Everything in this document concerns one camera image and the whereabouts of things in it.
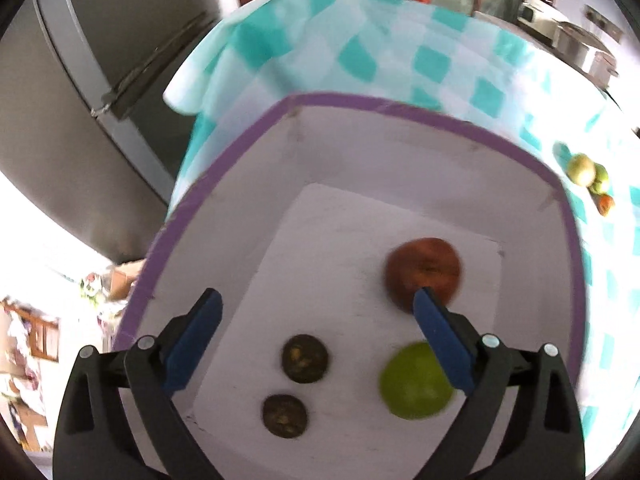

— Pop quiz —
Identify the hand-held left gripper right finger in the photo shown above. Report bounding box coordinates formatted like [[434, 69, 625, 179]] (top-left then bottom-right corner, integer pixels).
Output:
[[413, 287, 586, 480]]

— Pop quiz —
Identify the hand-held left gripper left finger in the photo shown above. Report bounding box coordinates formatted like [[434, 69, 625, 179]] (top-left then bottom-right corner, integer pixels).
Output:
[[52, 288, 224, 480]]

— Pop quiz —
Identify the green lime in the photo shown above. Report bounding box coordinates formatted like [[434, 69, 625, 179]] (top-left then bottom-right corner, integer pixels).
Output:
[[378, 342, 457, 421]]

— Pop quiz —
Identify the red apple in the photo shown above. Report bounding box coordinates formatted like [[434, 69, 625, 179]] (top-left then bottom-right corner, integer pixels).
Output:
[[385, 238, 462, 313]]

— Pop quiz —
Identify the dark passion fruit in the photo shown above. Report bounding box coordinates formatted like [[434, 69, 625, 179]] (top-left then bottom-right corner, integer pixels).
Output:
[[281, 334, 330, 384], [262, 394, 308, 438]]

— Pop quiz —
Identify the white box with purple rim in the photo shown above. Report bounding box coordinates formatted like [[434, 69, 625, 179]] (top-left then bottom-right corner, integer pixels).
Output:
[[111, 92, 587, 480]]

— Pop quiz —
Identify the pale green apple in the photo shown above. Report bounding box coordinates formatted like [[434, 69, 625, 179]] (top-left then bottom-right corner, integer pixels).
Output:
[[566, 153, 597, 185]]

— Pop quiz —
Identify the small green fruit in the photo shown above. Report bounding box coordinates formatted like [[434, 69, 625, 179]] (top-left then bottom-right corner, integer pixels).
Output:
[[590, 164, 611, 196]]

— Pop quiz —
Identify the grey refrigerator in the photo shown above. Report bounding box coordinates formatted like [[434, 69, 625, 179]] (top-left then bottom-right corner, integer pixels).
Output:
[[0, 0, 236, 264]]

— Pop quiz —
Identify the teal checkered tablecloth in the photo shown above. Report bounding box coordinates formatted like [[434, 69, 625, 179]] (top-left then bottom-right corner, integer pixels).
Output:
[[163, 0, 640, 476]]

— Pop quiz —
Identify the steel cooking pot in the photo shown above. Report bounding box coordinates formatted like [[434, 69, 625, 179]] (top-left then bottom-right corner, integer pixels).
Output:
[[552, 21, 620, 80]]

